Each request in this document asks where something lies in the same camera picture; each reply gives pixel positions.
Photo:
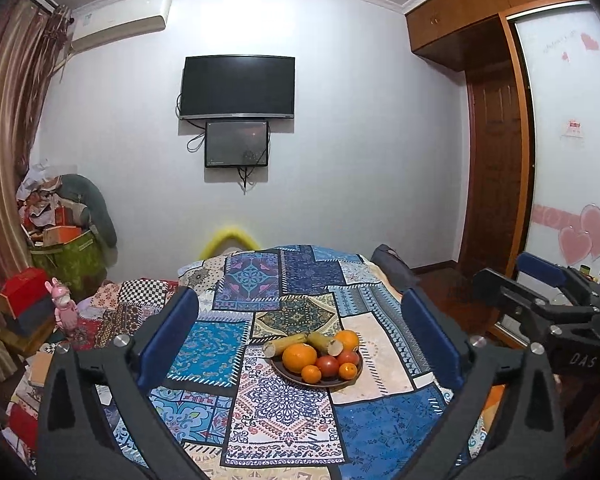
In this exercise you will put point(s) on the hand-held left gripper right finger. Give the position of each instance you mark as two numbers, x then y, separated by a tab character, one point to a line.
430	340

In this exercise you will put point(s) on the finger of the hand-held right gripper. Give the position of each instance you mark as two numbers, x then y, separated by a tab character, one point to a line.
540	267
505	292

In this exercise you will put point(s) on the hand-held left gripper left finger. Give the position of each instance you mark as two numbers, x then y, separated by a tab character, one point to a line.
167	340

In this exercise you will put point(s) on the red tomato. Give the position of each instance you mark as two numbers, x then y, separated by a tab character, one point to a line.
348	357
327	365

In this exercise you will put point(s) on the brown round plate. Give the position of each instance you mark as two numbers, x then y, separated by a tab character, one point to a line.
287	374

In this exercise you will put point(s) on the checkered patchwork quilt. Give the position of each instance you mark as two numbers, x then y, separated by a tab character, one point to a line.
130	305

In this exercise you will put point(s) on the large orange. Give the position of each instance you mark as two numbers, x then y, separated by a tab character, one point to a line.
347	341
300	357

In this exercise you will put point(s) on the dark blue cushion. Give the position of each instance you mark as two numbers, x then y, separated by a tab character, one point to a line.
392	265

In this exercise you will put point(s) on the white sliding wardrobe door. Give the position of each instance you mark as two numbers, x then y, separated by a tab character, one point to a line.
565	185

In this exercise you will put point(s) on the small tangerine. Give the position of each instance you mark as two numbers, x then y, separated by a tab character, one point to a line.
347	371
311	374

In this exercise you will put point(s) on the yellow-green sugarcane piece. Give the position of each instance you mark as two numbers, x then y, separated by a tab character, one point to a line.
285	345
325	342

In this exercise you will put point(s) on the brown wooden door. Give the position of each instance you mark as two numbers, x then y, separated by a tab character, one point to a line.
495	170

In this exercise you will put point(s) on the pink toy figure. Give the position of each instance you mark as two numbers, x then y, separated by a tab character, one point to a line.
64	305

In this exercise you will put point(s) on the green storage box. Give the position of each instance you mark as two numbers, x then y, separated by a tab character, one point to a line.
75	260

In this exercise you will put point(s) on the yellow curved plush object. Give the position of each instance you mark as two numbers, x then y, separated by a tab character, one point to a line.
230	234

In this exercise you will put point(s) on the blue patchwork printed blanket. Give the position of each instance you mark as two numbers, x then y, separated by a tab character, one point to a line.
280	410

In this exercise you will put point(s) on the dark grey box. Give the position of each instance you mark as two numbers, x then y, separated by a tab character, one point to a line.
30	317

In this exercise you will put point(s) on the wooden stool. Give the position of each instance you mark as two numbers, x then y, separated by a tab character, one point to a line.
25	345

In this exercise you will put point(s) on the red white paper note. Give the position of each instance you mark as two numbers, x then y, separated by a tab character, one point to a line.
574	129

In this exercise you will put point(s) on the pile of books and boxes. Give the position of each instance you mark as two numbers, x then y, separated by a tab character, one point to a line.
27	385

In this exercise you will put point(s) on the orange cardboard box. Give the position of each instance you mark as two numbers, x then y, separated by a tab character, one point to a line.
62	235

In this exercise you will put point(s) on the red box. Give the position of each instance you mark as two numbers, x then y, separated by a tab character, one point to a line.
25	287

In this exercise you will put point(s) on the grey pillow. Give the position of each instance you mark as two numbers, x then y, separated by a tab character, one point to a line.
97	205

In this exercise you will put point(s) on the pile of papers and bags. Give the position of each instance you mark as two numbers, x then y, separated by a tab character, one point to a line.
40	195

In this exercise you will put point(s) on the striped brown curtain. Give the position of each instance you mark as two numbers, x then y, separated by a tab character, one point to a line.
5	135

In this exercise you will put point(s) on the wooden overhead cabinet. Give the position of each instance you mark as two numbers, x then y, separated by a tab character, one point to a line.
455	15

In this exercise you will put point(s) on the white air conditioner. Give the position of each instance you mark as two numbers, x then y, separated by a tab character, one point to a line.
120	22

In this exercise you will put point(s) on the small black wall screen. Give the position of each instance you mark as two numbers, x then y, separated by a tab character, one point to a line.
235	142

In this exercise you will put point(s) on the black wall television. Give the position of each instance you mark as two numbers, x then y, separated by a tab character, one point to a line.
237	85

